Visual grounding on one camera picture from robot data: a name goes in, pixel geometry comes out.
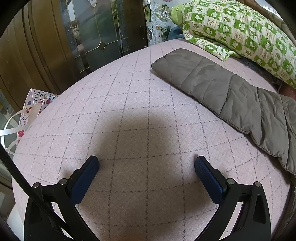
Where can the white printed gift bag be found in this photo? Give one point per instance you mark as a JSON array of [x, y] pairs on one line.
[[32, 102]]

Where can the grey quilted blanket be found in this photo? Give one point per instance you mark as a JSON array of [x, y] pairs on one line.
[[208, 78]]

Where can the green checked pillow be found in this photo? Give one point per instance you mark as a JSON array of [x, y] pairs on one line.
[[242, 30]]

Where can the brown wooden glass-door cabinet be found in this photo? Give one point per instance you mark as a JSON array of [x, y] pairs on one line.
[[34, 46]]

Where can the pink quilted bed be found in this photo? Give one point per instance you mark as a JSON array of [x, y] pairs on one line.
[[129, 92]]

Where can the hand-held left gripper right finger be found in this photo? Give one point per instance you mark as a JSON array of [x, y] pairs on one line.
[[208, 178]]

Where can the reddish brown cushion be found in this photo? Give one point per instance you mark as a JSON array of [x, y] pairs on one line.
[[289, 92]]

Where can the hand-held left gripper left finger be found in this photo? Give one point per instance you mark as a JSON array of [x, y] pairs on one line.
[[85, 178]]

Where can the blue cloth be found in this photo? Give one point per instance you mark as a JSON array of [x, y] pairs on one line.
[[174, 33]]

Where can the floral patterned sheet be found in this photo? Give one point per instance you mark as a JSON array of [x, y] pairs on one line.
[[159, 20]]

